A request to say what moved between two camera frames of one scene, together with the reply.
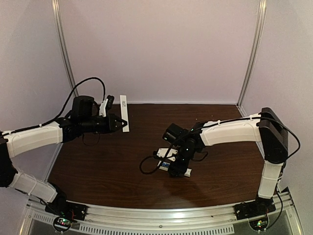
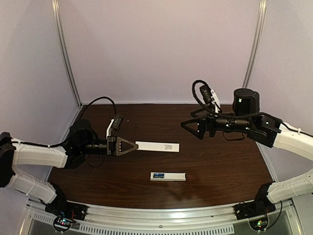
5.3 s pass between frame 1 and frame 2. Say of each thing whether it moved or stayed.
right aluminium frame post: stayed
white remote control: moved
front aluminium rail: stayed
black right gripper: moved
